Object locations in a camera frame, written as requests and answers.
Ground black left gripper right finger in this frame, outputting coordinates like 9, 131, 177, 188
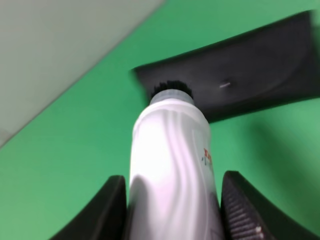
221, 171, 318, 240

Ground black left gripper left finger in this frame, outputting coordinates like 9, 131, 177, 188
51, 175, 127, 240

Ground white bottle with black brush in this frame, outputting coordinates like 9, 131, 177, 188
125, 81, 225, 240

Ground green table cloth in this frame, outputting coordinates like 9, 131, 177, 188
0, 0, 320, 240

